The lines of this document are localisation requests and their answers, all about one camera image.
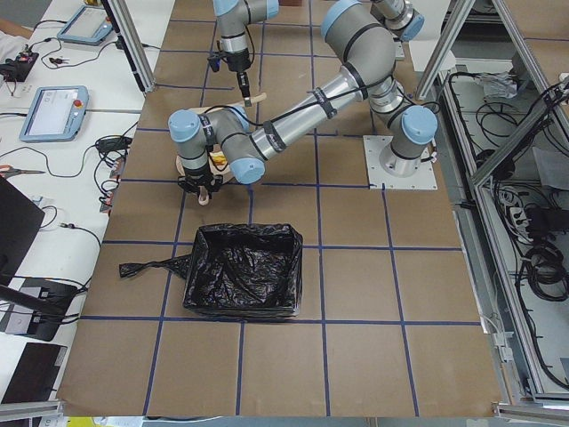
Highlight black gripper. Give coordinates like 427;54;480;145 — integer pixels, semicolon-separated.
177;166;223;194
208;49;252;102

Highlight white plastic dustpan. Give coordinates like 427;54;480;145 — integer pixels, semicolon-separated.
168;105;249;205

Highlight yellow bread piece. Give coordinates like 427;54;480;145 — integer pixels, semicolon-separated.
211;151;228;172

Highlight black bag lined bin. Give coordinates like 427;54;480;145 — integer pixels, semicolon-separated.
119;223;303;319

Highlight far teach pendant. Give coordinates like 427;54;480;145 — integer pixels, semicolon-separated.
57;5;113;45

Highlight teach pendant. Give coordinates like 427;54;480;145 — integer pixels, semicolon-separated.
57;5;113;45
19;85;90;142

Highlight near teach pendant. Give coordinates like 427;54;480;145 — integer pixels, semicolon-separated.
19;85;90;142

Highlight black monitor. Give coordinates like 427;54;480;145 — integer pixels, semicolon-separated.
0;178;44;286

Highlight black electronics box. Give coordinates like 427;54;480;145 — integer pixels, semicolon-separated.
1;52;39;83

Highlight aluminium frame post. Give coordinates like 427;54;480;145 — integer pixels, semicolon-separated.
101;0;156;93

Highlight orange handled scissors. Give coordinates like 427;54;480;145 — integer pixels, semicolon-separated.
0;165;44;179

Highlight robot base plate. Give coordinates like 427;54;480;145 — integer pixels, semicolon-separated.
363;135;437;191

